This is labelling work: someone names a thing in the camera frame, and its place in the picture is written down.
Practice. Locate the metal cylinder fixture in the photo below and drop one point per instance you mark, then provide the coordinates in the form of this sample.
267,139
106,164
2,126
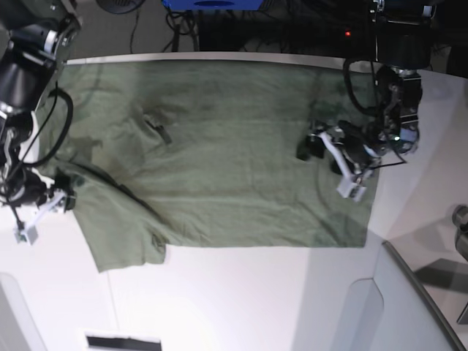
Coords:
459,219

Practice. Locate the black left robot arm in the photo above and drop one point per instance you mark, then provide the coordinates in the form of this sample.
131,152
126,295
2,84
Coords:
398,39

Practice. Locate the blue box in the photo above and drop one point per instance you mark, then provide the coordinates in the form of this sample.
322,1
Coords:
182,5

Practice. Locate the green t-shirt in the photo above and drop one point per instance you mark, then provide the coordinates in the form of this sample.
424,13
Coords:
202,154

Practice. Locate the black table leg post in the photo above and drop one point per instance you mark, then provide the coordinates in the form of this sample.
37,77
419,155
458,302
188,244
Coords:
206,24

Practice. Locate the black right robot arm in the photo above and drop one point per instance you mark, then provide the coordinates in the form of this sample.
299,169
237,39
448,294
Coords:
40,34

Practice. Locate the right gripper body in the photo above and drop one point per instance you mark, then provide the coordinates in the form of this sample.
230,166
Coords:
33,192

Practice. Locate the grey metal rail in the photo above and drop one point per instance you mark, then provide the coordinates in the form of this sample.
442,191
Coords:
430,305

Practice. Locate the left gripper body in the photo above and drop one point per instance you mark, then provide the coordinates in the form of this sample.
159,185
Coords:
355,146

